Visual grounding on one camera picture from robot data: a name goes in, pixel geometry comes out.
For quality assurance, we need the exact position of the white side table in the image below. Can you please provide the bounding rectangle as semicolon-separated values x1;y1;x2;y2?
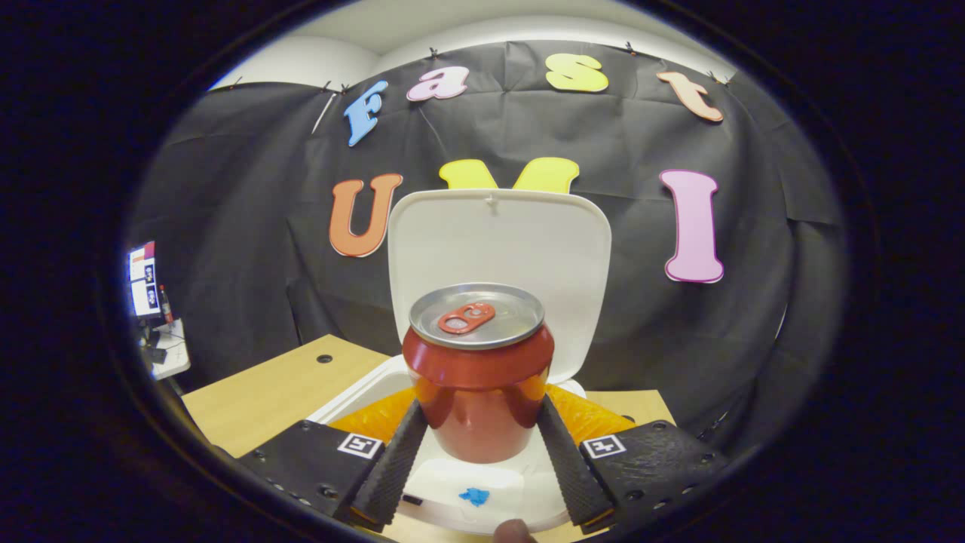
143;318;191;380

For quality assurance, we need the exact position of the white desktop garbage bin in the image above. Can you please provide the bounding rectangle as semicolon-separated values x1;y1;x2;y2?
305;189;613;536

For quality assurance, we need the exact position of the wooden desktop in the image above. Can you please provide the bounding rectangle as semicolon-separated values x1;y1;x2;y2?
181;334;676;543

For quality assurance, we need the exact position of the thin white strip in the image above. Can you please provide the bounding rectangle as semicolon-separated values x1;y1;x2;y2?
311;89;339;137

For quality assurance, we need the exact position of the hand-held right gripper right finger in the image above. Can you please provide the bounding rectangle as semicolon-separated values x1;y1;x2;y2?
537;383;731;529

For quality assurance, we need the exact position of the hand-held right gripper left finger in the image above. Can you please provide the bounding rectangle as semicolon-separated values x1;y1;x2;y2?
237;386;429;529

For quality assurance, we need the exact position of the computer monitor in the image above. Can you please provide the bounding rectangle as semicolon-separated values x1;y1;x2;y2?
126;241;161;318

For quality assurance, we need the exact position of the black backdrop cloth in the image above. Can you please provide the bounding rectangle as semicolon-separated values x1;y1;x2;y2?
124;39;849;453

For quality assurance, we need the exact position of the red pop can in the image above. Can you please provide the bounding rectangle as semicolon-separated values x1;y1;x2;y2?
402;282;556;465

